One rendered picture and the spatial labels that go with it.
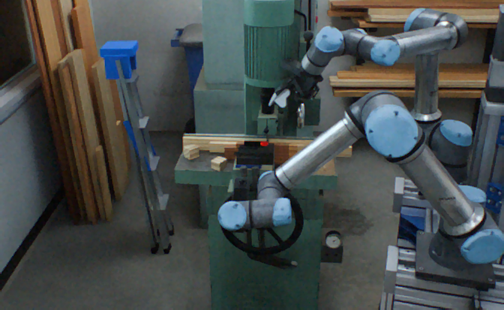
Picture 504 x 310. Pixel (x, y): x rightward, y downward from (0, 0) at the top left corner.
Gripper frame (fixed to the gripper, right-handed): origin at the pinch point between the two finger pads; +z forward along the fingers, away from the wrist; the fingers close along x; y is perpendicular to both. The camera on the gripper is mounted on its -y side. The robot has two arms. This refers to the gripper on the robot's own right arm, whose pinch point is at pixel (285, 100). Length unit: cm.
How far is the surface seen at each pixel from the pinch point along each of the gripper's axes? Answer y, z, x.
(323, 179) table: 26.6, 16.1, 8.7
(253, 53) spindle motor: -18.3, -5.2, -5.4
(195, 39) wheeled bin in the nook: -131, 121, 62
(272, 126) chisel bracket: 0.5, 16.0, 1.2
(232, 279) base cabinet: 36, 68, -18
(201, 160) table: -3.7, 35.7, -21.4
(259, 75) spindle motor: -11.7, -0.7, -4.4
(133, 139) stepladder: -55, 98, -18
